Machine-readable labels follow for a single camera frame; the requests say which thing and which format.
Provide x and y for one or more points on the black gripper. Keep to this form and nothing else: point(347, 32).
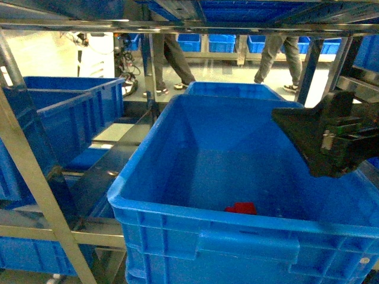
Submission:
point(335, 136)

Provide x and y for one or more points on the red one-stud toy block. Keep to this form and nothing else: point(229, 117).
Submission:
point(247, 208)

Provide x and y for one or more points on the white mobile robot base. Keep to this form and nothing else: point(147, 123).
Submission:
point(107, 55)

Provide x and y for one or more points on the stainless steel shelf rack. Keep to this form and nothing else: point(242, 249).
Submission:
point(83, 214)

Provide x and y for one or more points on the blue crate on middle shelf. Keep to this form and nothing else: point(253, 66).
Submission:
point(205, 153)

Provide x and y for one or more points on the walking person grey trousers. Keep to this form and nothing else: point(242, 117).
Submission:
point(166, 48)

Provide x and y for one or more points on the long blue crate upper left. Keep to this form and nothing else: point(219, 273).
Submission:
point(61, 115)

